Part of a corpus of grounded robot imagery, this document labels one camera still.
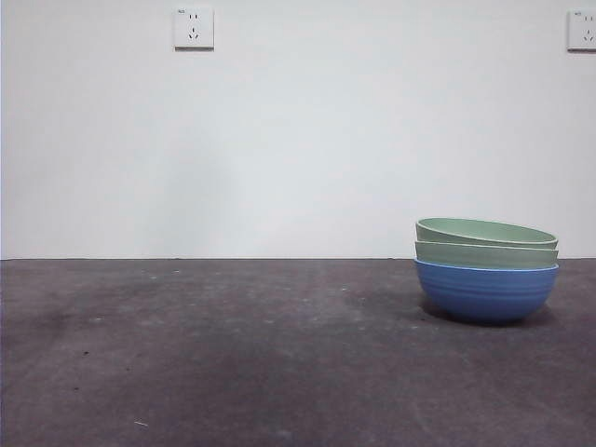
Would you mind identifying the green ribbed bowl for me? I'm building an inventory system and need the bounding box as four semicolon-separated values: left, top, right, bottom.
413;239;560;271
414;216;560;250

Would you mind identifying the white wall socket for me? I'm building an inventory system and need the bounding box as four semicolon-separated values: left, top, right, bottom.
566;9;596;53
174;6;216;52

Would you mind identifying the blue ribbed bowl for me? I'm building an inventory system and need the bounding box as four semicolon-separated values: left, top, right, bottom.
413;258;561;326

